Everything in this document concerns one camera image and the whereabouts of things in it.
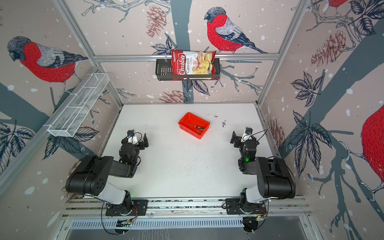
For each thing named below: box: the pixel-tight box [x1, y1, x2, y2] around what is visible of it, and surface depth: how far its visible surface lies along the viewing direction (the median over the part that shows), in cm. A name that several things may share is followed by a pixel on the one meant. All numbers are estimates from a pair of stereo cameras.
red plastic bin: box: [178, 112, 211, 140], surface depth 106 cm
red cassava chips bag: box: [171, 49, 217, 81], surface depth 90 cm
